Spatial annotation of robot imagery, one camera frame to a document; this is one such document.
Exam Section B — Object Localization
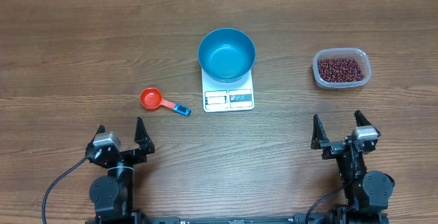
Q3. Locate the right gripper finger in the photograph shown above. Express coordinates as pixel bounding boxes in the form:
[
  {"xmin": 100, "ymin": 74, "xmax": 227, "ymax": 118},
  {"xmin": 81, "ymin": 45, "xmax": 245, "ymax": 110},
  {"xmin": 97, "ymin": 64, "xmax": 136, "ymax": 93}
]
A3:
[
  {"xmin": 311, "ymin": 114, "xmax": 329, "ymax": 149},
  {"xmin": 354, "ymin": 110, "xmax": 381, "ymax": 136}
]

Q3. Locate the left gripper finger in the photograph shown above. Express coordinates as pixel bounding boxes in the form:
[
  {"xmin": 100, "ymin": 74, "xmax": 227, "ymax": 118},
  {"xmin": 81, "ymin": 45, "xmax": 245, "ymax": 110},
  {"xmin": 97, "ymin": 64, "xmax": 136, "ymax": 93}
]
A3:
[
  {"xmin": 134, "ymin": 117, "xmax": 155, "ymax": 154},
  {"xmin": 88, "ymin": 125, "xmax": 106, "ymax": 145}
]

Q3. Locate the red scoop blue handle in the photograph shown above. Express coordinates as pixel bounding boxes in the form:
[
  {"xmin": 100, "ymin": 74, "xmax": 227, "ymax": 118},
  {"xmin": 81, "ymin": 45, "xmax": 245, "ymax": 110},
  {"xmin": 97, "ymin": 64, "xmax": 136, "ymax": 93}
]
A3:
[{"xmin": 140, "ymin": 88, "xmax": 191, "ymax": 116}]

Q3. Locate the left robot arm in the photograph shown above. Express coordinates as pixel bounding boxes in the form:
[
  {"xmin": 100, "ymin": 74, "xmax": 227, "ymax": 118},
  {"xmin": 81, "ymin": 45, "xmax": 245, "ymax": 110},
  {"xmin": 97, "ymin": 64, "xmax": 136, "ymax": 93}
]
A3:
[{"xmin": 86, "ymin": 117, "xmax": 155, "ymax": 224}]

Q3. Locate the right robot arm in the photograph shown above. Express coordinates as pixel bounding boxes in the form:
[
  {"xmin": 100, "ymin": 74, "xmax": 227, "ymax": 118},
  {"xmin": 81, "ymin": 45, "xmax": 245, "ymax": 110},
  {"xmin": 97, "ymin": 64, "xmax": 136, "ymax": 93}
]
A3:
[{"xmin": 305, "ymin": 110, "xmax": 395, "ymax": 223}]

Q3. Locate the white digital kitchen scale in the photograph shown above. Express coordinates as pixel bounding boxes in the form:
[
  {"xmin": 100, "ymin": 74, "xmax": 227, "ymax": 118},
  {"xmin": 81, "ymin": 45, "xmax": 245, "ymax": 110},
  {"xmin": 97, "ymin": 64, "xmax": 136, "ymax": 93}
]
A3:
[{"xmin": 201, "ymin": 70, "xmax": 255, "ymax": 113}]

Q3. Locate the blue metal bowl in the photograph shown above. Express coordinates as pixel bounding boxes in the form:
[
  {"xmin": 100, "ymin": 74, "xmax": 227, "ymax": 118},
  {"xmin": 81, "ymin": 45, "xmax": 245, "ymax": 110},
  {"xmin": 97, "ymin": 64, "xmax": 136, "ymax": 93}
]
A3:
[{"xmin": 198, "ymin": 28, "xmax": 257, "ymax": 83}]

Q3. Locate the red beans pile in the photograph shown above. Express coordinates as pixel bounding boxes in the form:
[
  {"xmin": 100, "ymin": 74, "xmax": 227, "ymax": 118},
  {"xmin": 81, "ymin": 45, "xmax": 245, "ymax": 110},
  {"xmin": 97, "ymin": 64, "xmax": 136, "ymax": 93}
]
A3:
[{"xmin": 317, "ymin": 58, "xmax": 364, "ymax": 83}]

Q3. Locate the clear plastic container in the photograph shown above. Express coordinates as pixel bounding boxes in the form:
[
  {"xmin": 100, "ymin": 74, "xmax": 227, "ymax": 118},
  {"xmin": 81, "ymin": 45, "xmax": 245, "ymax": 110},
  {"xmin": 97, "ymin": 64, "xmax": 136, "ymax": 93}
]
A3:
[{"xmin": 312, "ymin": 47, "xmax": 372, "ymax": 89}]

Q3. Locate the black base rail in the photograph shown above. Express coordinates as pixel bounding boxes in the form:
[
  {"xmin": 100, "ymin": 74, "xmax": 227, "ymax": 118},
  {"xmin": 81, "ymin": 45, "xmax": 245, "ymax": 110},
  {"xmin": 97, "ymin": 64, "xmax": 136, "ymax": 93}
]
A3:
[{"xmin": 105, "ymin": 212, "xmax": 389, "ymax": 224}]

